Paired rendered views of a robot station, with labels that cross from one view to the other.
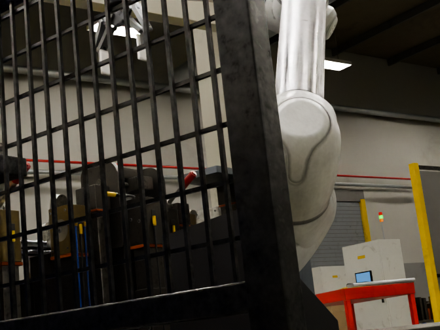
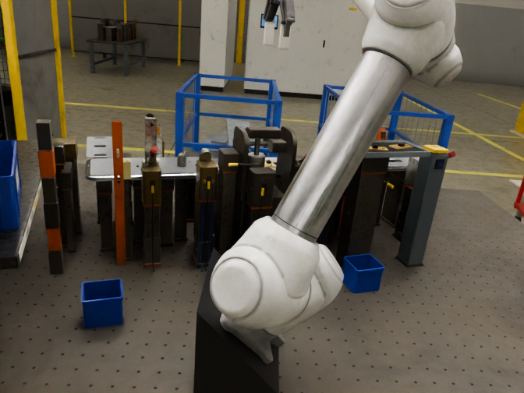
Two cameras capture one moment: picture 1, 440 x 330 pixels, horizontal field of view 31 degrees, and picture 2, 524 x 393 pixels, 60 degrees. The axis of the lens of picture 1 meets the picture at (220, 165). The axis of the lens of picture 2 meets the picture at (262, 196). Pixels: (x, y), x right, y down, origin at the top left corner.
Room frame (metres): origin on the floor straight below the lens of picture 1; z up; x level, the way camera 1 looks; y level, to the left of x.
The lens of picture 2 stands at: (0.80, -0.56, 1.54)
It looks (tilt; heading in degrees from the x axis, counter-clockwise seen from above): 22 degrees down; 33
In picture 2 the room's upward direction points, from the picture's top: 5 degrees clockwise
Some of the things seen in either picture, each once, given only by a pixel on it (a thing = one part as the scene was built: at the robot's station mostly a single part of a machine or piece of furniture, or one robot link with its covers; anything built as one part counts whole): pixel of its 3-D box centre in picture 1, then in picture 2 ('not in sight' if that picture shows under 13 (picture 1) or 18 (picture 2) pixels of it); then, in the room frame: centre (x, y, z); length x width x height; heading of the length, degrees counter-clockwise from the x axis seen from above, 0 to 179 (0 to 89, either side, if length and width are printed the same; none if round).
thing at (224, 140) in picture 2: not in sight; (229, 138); (3.98, 1.93, 0.47); 1.20 x 0.80 x 0.95; 36
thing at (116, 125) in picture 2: not in sight; (119, 196); (1.69, 0.57, 0.95); 0.03 x 0.01 x 0.50; 144
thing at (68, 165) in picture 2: not in sight; (69, 207); (1.65, 0.80, 0.85); 0.12 x 0.03 x 0.30; 54
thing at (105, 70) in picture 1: (105, 62); (268, 33); (2.04, 0.28, 1.48); 0.03 x 0.01 x 0.07; 144
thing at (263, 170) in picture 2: (154, 275); (258, 226); (1.94, 0.19, 0.89); 0.09 x 0.08 x 0.38; 54
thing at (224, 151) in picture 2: (98, 272); (224, 210); (1.93, 0.32, 0.91); 0.07 x 0.05 x 0.42; 54
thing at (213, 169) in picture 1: (237, 180); (371, 148); (2.22, -0.04, 1.16); 0.37 x 0.14 x 0.02; 144
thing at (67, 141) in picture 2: not in sight; (67, 187); (1.71, 0.90, 0.88); 0.08 x 0.08 x 0.36; 54
